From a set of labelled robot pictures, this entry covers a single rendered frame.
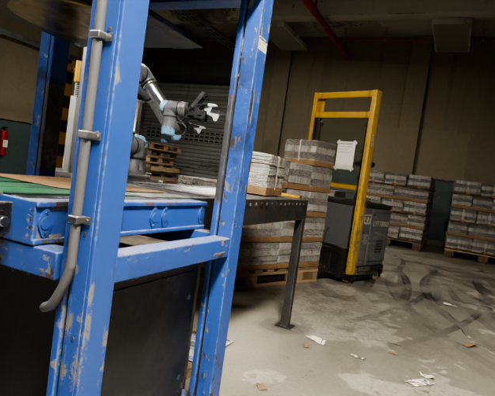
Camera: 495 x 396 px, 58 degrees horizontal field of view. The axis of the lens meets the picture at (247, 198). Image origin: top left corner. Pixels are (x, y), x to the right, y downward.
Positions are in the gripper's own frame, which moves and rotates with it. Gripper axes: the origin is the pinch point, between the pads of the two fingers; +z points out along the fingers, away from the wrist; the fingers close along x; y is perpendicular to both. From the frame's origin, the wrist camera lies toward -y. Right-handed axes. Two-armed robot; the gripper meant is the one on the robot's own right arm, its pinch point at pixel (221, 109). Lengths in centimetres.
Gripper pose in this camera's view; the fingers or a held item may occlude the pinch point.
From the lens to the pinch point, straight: 249.2
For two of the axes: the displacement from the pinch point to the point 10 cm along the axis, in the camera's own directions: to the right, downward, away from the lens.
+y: -1.7, 9.8, -0.8
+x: -2.3, -1.2, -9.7
